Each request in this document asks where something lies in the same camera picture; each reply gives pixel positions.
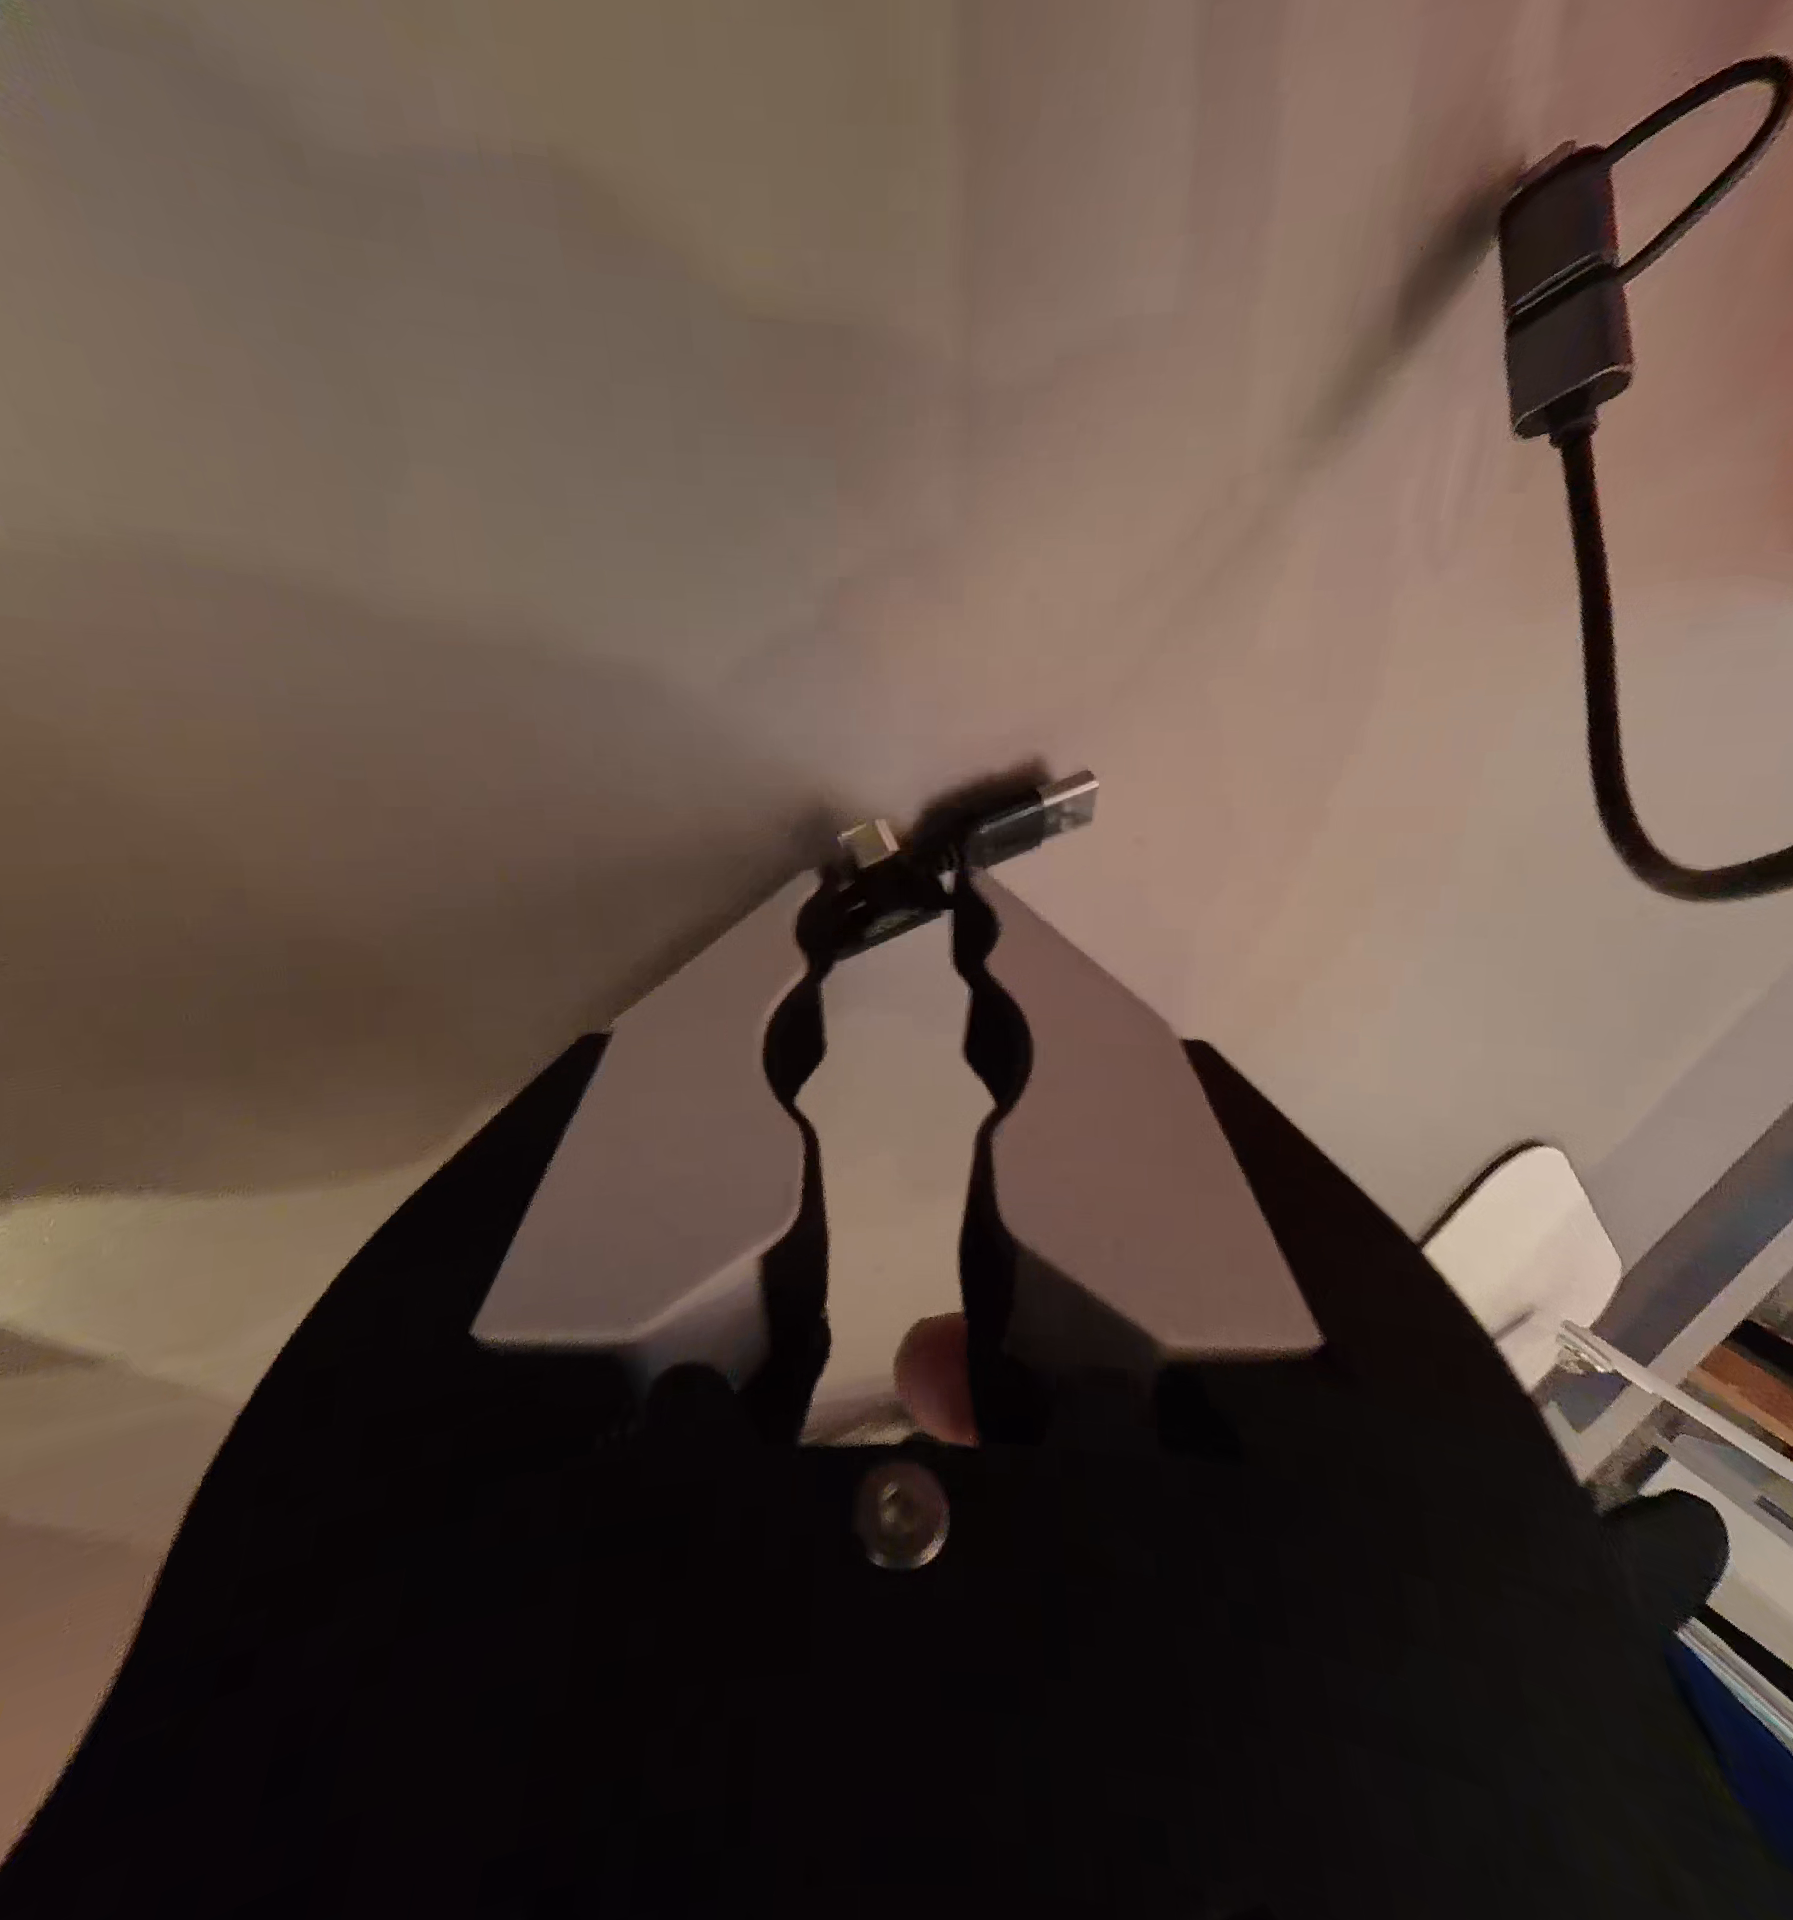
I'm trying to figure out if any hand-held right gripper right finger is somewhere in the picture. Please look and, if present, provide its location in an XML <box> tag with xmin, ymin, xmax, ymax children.
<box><xmin>946</xmin><ymin>866</ymin><xmax>1317</xmax><ymax>1425</ymax></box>

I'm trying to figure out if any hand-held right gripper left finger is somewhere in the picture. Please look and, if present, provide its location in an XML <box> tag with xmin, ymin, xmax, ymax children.
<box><xmin>467</xmin><ymin>888</ymin><xmax>843</xmax><ymax>1420</ymax></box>

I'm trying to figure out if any black braided usb-c cable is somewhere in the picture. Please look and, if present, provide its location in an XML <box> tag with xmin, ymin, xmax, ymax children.
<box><xmin>816</xmin><ymin>766</ymin><xmax>1103</xmax><ymax>955</ymax></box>

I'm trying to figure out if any grey usb hub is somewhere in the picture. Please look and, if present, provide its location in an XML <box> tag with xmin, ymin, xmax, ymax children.
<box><xmin>1500</xmin><ymin>57</ymin><xmax>1793</xmax><ymax>900</ymax></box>

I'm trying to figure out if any white metal stand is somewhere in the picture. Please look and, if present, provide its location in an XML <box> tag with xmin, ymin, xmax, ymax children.
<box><xmin>1417</xmin><ymin>1140</ymin><xmax>1793</xmax><ymax>1501</ymax></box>

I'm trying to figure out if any blue plastic bin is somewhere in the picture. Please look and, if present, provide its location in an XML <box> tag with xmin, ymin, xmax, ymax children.
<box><xmin>1665</xmin><ymin>1627</ymin><xmax>1793</xmax><ymax>1878</ymax></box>

